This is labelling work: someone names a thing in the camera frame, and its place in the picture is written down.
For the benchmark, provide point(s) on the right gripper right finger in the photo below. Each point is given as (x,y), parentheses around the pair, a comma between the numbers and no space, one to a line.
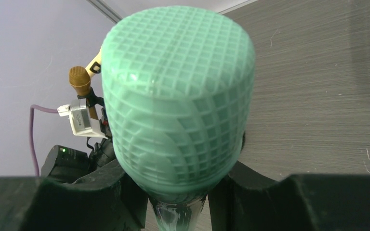
(245,200)

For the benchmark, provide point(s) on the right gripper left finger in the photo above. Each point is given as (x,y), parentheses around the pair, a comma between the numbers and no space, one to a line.
(104,200)

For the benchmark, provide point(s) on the gold microphone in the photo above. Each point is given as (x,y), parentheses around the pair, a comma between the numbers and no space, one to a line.
(80,80)

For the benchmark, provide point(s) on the mint green microphone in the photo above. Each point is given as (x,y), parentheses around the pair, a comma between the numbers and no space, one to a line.
(177,84)

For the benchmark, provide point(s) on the beige microphone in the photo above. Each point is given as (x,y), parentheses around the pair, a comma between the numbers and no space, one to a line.
(94,66)

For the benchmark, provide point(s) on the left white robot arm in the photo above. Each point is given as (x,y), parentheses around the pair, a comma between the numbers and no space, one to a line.
(66,165)

